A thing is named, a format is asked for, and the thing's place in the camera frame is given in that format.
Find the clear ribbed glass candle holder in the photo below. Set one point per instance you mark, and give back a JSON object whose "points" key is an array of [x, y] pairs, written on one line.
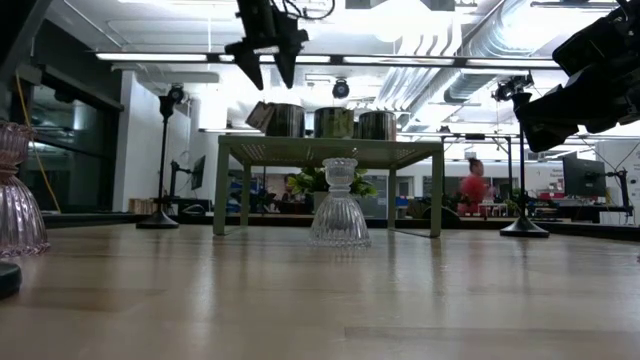
{"points": [[340, 225]]}

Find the silver tin candle with tag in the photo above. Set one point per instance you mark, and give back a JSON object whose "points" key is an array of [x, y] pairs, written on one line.
{"points": [[334, 122], [377, 126], [285, 120]]}

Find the black monitor on arm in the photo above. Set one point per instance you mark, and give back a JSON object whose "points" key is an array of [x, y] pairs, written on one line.
{"points": [[198, 172]]}

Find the person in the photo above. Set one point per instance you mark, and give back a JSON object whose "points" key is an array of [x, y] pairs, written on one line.
{"points": [[472, 190]]}

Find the green potted plant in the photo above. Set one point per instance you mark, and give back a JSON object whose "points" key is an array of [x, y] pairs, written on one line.
{"points": [[305, 182]]}

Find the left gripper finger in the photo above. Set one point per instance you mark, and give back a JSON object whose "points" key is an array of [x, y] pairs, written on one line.
{"points": [[247, 55], [289, 55]]}

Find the green perforated metal shelf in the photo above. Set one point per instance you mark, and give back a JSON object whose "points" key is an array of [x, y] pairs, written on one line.
{"points": [[300, 150]]}

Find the black computer monitor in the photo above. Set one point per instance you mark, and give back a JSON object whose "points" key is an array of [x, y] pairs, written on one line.
{"points": [[584, 177]]}

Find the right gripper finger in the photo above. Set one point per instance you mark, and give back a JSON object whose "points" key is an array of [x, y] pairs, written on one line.
{"points": [[540, 137], [575, 107]]}

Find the overhead LED light bar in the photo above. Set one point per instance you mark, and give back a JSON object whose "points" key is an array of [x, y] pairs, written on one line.
{"points": [[150, 56]]}

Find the pink ribbed glass candle holder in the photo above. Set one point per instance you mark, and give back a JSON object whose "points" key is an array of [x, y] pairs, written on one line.
{"points": [[20, 215]]}

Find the brown cardboard boxes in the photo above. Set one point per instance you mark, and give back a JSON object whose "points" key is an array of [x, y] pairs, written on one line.
{"points": [[142, 206]]}

